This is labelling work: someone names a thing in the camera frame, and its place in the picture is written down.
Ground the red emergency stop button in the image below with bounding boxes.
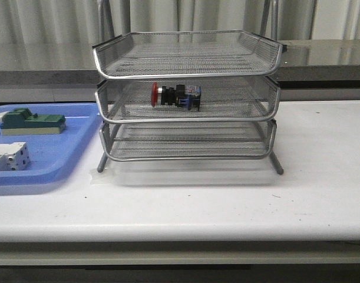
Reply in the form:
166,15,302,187
150,82,202,110

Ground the silver mesh tray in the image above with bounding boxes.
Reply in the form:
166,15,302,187
100,120,276,162
93,30,284,80
95,76,280,124

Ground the blue plastic tray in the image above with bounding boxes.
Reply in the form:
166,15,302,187
0,103,101,186

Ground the green terminal block component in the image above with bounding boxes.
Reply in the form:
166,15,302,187
0,108,66,136

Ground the white circuit breaker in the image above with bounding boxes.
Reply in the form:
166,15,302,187
0,142,31,171

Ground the grey stone counter ledge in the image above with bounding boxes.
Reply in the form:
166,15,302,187
0,40,360,89

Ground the grey metal rack frame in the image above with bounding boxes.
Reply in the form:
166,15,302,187
97,0,284,175

